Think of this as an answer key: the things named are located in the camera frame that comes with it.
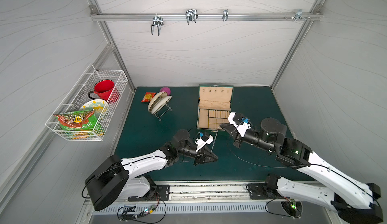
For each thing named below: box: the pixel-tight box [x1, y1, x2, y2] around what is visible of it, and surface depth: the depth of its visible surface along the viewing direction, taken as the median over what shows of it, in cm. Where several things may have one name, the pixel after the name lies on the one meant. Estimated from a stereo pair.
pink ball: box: [160, 86, 171, 96], surface depth 117 cm
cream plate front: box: [151, 95, 173, 116], surface depth 92 cm
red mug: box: [88, 79, 120, 104], surface depth 68 cm
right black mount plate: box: [246, 183, 285, 200], surface depth 75 cm
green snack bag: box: [53, 109, 98, 131], surface depth 55 cm
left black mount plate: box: [127, 184, 170, 202], surface depth 74 cm
